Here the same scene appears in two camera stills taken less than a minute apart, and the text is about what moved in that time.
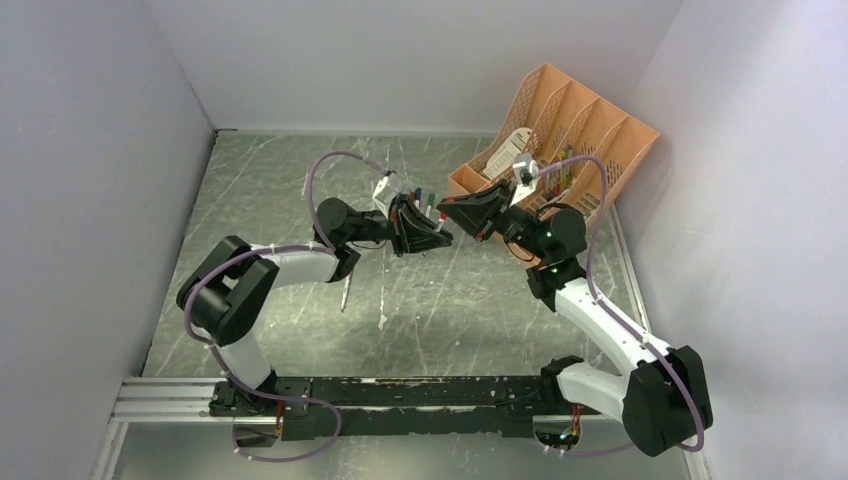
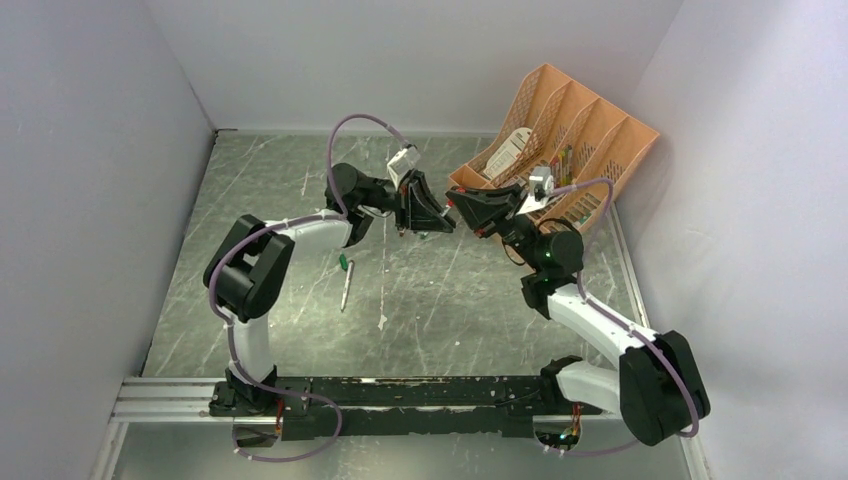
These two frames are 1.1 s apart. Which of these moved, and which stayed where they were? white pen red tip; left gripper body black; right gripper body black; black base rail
Moved: left gripper body black
Stayed: white pen red tip; black base rail; right gripper body black
